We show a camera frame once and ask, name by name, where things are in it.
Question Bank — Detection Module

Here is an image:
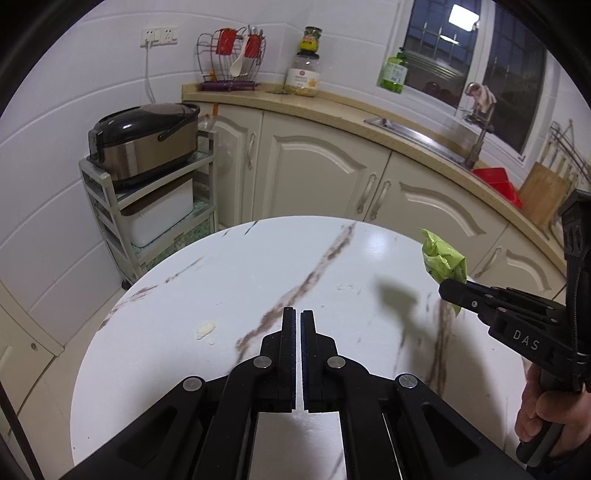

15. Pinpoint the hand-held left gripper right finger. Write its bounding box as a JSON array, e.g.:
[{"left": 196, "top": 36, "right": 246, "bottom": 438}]
[{"left": 300, "top": 310, "right": 532, "bottom": 480}]

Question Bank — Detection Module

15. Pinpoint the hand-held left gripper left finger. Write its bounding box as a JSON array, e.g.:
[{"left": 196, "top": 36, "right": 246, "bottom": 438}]
[{"left": 60, "top": 307, "right": 297, "bottom": 480}]

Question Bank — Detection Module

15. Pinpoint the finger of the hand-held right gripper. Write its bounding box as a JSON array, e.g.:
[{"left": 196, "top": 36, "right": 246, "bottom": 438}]
[{"left": 438, "top": 278, "right": 526, "bottom": 324}]

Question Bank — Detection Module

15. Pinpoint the green snack wrapper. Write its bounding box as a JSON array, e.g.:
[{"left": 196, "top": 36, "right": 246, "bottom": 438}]
[{"left": 421, "top": 229, "right": 468, "bottom": 317}]

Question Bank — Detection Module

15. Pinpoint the person's right hand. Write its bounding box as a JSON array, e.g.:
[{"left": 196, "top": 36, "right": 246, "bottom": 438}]
[{"left": 515, "top": 364, "right": 591, "bottom": 444}]

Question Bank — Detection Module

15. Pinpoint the red plastic basin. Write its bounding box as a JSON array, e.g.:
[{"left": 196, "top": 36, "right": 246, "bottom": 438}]
[{"left": 472, "top": 167, "right": 525, "bottom": 209}]

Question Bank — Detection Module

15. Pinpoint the wooden cutting board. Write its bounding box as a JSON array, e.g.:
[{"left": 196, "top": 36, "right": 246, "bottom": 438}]
[{"left": 519, "top": 161, "right": 571, "bottom": 229}]

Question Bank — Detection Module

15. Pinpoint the steel sink faucet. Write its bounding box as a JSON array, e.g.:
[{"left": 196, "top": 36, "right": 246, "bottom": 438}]
[{"left": 462, "top": 82, "right": 497, "bottom": 169}]

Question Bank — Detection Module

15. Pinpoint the steel kitchen sink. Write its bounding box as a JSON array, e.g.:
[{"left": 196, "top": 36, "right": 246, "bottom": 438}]
[{"left": 364, "top": 117, "right": 481, "bottom": 169}]

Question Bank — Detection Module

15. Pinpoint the narrow cream cabinet door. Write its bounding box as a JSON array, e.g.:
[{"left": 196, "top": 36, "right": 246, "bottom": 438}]
[{"left": 215, "top": 104, "right": 264, "bottom": 232}]

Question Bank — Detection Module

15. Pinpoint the white plastic box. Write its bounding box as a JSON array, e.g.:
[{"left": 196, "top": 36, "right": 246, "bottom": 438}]
[{"left": 121, "top": 178, "right": 195, "bottom": 247}]

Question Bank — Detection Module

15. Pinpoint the pink cloth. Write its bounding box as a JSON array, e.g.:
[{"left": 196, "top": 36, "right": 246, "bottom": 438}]
[{"left": 473, "top": 85, "right": 498, "bottom": 114}]

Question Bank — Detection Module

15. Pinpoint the dark kitchen window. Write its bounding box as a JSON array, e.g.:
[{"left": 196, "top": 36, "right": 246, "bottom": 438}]
[{"left": 404, "top": 0, "right": 550, "bottom": 155}]

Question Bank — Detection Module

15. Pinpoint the green dish soap bottle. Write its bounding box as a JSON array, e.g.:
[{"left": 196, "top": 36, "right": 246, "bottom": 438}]
[{"left": 378, "top": 47, "right": 409, "bottom": 94}]

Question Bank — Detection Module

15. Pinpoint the white shelf rack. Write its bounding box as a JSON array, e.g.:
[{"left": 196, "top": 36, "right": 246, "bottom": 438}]
[{"left": 78, "top": 129, "right": 220, "bottom": 284}]

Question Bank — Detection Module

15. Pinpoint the dark metallic rice cooker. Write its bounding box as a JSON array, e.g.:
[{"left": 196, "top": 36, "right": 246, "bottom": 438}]
[{"left": 89, "top": 102, "right": 201, "bottom": 190}]

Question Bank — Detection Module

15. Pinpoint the cream side cabinet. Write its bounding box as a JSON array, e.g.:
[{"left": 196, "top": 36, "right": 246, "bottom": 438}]
[{"left": 0, "top": 277, "right": 65, "bottom": 480}]

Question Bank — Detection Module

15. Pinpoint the clear jar of yellow grains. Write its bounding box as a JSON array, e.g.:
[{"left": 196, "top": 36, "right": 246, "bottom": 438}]
[{"left": 285, "top": 51, "right": 321, "bottom": 97}]

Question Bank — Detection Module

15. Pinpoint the purple drip tray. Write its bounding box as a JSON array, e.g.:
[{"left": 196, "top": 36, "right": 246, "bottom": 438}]
[{"left": 199, "top": 80, "right": 259, "bottom": 92}]

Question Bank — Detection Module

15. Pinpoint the white rice spoon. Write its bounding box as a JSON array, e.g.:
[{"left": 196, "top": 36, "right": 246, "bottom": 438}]
[{"left": 229, "top": 44, "right": 247, "bottom": 77}]

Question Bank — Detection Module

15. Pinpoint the small jar with yellow label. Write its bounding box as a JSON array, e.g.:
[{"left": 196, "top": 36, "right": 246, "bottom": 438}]
[{"left": 299, "top": 26, "right": 323, "bottom": 54}]

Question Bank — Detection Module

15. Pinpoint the metal wall utensil rack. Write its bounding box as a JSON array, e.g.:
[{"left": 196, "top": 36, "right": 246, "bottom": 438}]
[{"left": 540, "top": 119, "right": 591, "bottom": 190}]

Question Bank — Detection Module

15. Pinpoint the wire dish rack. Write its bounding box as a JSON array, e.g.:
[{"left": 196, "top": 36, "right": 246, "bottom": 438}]
[{"left": 198, "top": 28, "right": 267, "bottom": 90}]

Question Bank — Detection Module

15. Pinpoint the white power cable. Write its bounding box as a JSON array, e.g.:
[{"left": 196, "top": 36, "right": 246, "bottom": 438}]
[{"left": 145, "top": 44, "right": 156, "bottom": 103}]

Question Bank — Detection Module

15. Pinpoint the white wall socket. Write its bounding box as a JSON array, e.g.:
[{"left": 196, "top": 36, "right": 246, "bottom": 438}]
[{"left": 141, "top": 27, "right": 180, "bottom": 48}]

